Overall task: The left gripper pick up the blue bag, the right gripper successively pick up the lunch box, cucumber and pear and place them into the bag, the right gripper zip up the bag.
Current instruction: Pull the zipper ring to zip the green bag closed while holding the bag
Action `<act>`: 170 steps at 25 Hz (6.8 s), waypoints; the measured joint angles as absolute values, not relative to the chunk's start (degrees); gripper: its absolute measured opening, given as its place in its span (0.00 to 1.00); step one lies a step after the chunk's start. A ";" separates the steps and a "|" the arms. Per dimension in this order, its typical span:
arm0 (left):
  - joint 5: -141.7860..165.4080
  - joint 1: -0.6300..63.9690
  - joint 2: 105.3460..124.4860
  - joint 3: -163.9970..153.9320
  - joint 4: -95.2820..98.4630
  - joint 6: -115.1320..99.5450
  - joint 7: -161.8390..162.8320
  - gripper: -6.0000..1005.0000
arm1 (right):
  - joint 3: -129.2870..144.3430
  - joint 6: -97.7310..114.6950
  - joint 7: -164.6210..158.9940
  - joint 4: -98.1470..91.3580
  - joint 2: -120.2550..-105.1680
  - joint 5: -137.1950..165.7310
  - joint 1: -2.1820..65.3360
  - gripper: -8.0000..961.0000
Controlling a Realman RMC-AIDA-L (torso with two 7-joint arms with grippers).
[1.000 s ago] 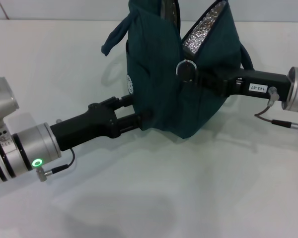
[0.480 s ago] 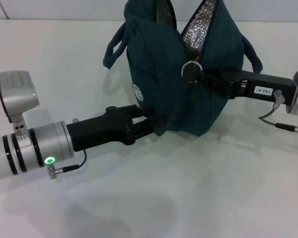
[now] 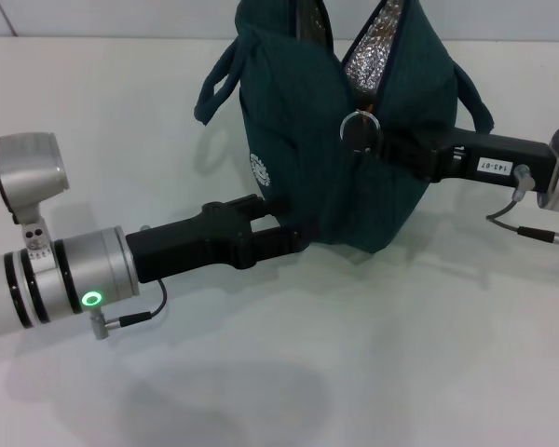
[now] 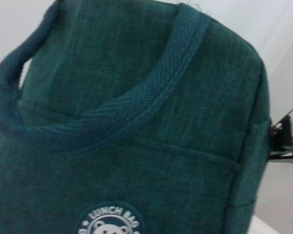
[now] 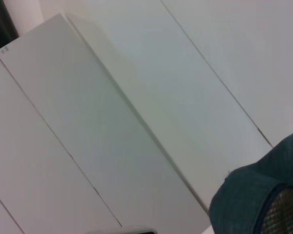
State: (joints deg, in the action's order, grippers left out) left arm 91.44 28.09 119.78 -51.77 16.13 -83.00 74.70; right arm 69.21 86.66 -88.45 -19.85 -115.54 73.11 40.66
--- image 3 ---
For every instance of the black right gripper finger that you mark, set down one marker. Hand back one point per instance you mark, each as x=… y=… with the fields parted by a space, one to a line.
x=405 y=156

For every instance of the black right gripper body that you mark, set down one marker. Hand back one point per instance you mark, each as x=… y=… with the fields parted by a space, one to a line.
x=494 y=160

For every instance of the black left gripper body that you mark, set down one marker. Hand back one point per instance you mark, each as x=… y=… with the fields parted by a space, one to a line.
x=191 y=242

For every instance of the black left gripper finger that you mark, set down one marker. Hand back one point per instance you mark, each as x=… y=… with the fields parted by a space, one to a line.
x=284 y=239
x=270 y=207

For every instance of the dark teal insulated lunch bag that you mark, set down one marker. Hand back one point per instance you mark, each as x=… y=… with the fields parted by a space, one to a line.
x=317 y=163

